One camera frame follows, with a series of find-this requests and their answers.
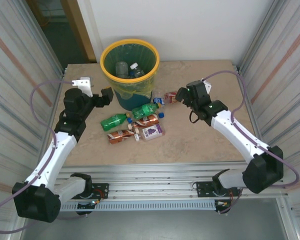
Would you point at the red orange label bottle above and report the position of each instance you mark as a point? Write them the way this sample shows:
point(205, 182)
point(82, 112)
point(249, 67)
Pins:
point(170, 98)

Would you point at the purple grape label bottle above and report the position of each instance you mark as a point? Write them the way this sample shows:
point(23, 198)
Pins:
point(152, 131)

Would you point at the copper label coffee bottle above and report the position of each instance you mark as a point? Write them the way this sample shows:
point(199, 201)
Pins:
point(120, 137)
point(147, 120)

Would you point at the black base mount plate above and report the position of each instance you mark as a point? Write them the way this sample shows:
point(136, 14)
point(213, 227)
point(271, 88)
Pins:
point(102, 190)
point(202, 187)

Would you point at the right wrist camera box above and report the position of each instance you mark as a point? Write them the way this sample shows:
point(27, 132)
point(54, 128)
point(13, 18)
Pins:
point(208, 86)

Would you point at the yellow rim waste bin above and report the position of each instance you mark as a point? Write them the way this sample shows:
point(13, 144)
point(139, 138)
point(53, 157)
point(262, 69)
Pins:
point(130, 102)

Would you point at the wooden door frame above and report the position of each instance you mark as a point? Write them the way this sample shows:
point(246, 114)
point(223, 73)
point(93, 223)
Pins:
point(78, 20)

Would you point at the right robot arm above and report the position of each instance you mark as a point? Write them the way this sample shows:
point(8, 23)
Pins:
point(240, 135)

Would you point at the clear bottle white cap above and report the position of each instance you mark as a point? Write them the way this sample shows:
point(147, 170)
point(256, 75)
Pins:
point(138, 72)

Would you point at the aluminium rail frame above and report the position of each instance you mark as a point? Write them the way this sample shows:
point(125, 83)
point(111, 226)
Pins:
point(150, 172)

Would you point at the green plastic soda bottle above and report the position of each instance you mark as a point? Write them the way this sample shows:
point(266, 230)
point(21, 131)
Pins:
point(112, 122)
point(145, 110)

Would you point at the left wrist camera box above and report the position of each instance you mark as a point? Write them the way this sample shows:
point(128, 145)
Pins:
point(83, 86)

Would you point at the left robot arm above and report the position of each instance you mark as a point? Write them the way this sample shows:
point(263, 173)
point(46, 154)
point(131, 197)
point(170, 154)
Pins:
point(52, 160)

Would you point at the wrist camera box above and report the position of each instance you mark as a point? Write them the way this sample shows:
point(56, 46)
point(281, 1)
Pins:
point(83, 86)
point(208, 86)

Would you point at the loose blue bottle cap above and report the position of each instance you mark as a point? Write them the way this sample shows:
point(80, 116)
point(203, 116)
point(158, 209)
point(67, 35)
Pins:
point(130, 120)
point(161, 115)

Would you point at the yellow plastic bin liner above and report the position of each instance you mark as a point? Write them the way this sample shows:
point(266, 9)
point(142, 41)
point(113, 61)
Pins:
point(122, 87)

